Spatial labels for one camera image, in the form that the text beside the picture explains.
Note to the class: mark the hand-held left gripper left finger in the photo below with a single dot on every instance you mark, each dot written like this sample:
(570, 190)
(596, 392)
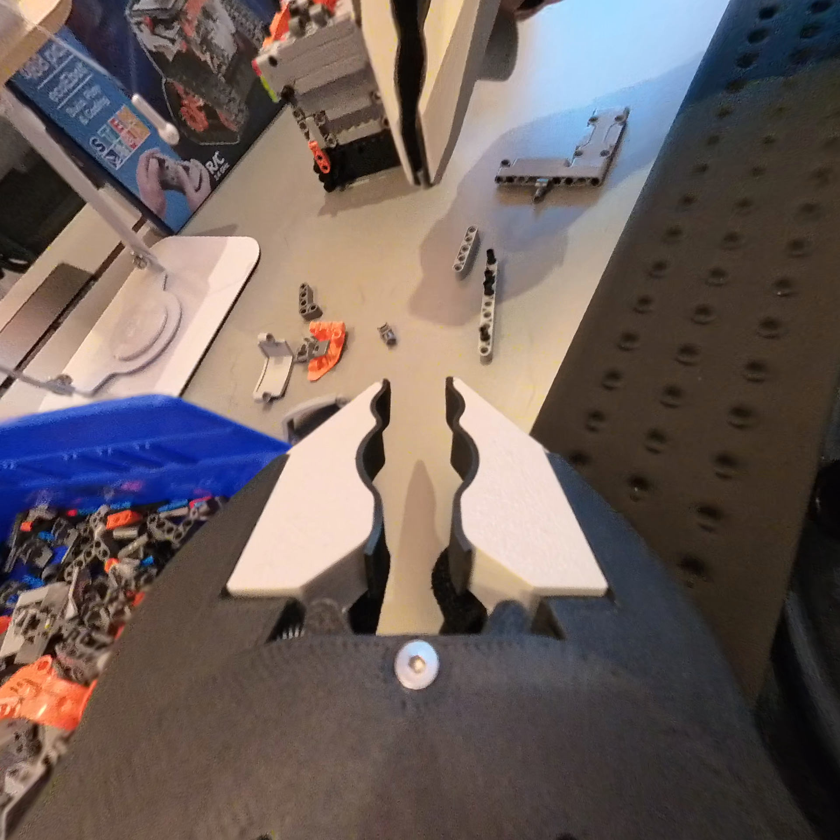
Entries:
(308, 525)

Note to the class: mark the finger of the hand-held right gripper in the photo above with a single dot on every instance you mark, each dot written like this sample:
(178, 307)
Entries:
(384, 52)
(449, 52)

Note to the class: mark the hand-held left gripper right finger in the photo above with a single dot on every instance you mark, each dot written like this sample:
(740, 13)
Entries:
(525, 525)

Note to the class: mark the blue plastic bin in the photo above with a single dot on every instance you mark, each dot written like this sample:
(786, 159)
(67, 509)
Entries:
(131, 439)

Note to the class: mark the short grey holed beam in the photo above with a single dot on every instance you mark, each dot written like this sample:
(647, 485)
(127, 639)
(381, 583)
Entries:
(464, 251)

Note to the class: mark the dark grey axle pin connector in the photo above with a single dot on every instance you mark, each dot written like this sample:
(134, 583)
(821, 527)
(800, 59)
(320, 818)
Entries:
(387, 334)

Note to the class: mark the long light grey holed beam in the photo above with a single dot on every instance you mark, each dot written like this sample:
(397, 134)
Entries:
(485, 315)

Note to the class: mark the grey and black toy vehicle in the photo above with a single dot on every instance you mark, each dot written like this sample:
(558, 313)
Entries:
(321, 72)

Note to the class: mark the light grey wing panel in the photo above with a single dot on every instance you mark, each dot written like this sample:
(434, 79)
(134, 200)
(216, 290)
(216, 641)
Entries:
(308, 413)

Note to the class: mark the light grey curved panel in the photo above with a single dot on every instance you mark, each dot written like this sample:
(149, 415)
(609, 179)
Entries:
(275, 374)

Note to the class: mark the grey rectangular holed panel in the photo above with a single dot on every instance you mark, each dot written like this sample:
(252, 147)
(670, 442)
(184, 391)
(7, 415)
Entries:
(590, 144)

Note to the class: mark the orange curved panel piece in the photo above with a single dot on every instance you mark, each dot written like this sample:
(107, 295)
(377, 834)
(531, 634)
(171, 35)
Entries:
(330, 354)

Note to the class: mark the dark grey connector block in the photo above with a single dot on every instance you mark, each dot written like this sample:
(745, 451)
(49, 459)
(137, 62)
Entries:
(305, 350)

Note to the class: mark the blue printed toy box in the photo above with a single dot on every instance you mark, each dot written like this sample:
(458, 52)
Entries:
(197, 65)

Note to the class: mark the dark grey bent beam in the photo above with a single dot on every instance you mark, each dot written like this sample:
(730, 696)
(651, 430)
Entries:
(307, 302)

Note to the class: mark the pile of building pieces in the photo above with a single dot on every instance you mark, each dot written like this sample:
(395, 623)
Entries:
(79, 564)

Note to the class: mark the metal rod with knob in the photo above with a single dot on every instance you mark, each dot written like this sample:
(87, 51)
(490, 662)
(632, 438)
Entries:
(157, 121)

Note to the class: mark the white stand base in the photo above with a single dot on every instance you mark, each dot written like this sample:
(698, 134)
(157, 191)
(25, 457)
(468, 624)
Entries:
(210, 275)

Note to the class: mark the metal stand bar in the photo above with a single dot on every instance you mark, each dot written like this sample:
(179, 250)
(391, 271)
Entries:
(85, 190)
(59, 382)

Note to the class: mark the white shelf board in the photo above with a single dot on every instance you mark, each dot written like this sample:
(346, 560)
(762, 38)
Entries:
(26, 26)

